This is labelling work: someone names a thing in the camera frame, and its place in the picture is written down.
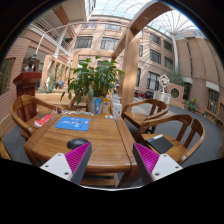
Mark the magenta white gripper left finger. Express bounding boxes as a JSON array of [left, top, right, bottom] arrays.
[[41, 142, 92, 185]]

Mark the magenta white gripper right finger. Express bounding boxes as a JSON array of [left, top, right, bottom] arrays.
[[133, 143, 182, 185]]

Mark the black computer mouse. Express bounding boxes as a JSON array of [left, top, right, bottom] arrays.
[[67, 138, 88, 150]]

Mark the blue cartoon mouse pad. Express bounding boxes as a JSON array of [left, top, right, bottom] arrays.
[[55, 116, 90, 131]]

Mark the black notebook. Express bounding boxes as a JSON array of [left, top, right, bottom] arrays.
[[146, 134, 173, 154]]

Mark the wooden table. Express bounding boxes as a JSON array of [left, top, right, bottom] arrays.
[[24, 114, 140, 188]]

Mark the right near wooden armchair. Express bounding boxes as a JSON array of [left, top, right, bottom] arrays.
[[135, 114, 206, 164]]

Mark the wooden armchair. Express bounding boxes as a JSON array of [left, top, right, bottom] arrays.
[[135, 114, 206, 164], [122, 99, 169, 128], [10, 95, 62, 140]]

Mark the red paper bag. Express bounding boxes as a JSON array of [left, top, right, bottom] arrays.
[[34, 115, 53, 128]]

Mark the right far wooden armchair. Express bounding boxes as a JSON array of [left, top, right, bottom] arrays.
[[122, 99, 169, 128]]

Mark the small white wrapped packet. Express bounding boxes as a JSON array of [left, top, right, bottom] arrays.
[[105, 115, 114, 119]]

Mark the white pump bottle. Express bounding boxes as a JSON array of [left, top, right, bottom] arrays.
[[112, 99, 122, 117]]

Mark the blue tube bottle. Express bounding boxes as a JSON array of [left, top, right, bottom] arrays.
[[95, 98, 101, 115]]

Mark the orange liquid bottle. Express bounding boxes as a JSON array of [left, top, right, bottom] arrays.
[[102, 98, 111, 114]]

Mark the left wooden armchair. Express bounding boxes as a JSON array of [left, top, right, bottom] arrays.
[[10, 95, 62, 140]]

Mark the green potted plant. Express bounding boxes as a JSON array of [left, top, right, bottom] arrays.
[[61, 58, 124, 109]]

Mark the white geometric sculpture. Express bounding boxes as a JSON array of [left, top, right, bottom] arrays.
[[159, 74, 170, 92]]

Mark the dark bust statue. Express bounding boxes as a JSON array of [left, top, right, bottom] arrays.
[[23, 54, 36, 72]]

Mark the dark red wooden pedestal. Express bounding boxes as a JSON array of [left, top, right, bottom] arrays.
[[13, 72, 42, 120]]

